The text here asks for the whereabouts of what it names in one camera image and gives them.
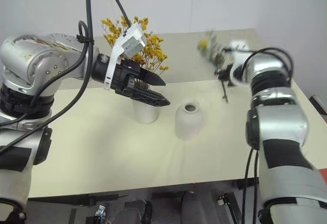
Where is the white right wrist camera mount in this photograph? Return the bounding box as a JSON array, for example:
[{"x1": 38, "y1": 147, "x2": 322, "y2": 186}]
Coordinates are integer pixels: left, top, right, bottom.
[{"x1": 225, "y1": 39, "x2": 252, "y2": 87}]

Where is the white round-shouldered vase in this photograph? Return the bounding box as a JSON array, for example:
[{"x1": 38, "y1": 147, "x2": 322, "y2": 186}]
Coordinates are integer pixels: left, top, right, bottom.
[{"x1": 174, "y1": 101, "x2": 202, "y2": 141}]

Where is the small silver metal connector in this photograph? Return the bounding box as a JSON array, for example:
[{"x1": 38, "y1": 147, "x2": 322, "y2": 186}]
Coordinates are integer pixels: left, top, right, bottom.
[
  {"x1": 95, "y1": 204, "x2": 107, "y2": 217},
  {"x1": 216, "y1": 194, "x2": 231, "y2": 207}
]

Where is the green and yellow flower bouquet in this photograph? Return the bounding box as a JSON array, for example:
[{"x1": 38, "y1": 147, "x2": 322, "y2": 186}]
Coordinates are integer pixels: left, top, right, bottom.
[{"x1": 196, "y1": 31, "x2": 231, "y2": 104}]

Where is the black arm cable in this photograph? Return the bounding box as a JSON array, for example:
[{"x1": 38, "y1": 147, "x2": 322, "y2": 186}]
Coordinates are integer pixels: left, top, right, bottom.
[
  {"x1": 240, "y1": 46, "x2": 295, "y2": 211},
  {"x1": 0, "y1": 0, "x2": 134, "y2": 156}
]

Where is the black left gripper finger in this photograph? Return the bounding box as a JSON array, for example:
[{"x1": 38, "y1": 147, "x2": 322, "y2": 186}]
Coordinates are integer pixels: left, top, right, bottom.
[
  {"x1": 129, "y1": 87, "x2": 171, "y2": 107},
  {"x1": 138, "y1": 68, "x2": 167, "y2": 86}
]

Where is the dark grey rounded shape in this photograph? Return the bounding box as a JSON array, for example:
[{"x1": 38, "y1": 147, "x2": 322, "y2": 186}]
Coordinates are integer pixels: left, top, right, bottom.
[
  {"x1": 179, "y1": 190, "x2": 205, "y2": 224},
  {"x1": 119, "y1": 199, "x2": 154, "y2": 224}
]

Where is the dark brown furniture edge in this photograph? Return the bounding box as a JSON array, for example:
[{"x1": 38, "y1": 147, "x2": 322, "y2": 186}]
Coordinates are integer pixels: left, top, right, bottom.
[{"x1": 308, "y1": 94, "x2": 327, "y2": 118}]

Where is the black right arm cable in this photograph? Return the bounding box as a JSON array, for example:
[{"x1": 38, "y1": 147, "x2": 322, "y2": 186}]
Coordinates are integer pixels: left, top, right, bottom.
[{"x1": 240, "y1": 46, "x2": 295, "y2": 211}]

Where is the yellow dried flower bouquet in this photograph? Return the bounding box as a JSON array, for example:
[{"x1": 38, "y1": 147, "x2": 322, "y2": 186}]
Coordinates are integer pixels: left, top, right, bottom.
[{"x1": 100, "y1": 16, "x2": 170, "y2": 92}]

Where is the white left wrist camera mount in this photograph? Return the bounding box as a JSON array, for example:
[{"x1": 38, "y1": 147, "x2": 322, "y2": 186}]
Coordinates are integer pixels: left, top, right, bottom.
[{"x1": 103, "y1": 22, "x2": 149, "y2": 92}]

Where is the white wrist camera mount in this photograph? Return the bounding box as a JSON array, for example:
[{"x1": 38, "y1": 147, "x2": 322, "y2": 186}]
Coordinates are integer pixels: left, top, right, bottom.
[
  {"x1": 225, "y1": 39, "x2": 252, "y2": 87},
  {"x1": 103, "y1": 22, "x2": 149, "y2": 92}
]

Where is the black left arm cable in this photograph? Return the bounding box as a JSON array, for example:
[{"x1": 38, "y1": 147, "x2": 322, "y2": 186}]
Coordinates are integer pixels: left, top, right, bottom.
[{"x1": 0, "y1": 0, "x2": 134, "y2": 156}]

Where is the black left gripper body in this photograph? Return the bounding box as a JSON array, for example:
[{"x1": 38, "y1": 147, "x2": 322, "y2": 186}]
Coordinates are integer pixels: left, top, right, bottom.
[{"x1": 111, "y1": 60, "x2": 144, "y2": 98}]

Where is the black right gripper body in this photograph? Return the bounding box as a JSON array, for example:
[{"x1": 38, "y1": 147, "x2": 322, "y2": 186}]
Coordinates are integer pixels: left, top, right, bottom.
[{"x1": 222, "y1": 64, "x2": 235, "y2": 86}]

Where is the white cylindrical vase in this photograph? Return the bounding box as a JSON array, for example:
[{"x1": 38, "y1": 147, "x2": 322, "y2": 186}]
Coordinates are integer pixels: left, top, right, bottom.
[{"x1": 133, "y1": 98, "x2": 160, "y2": 125}]

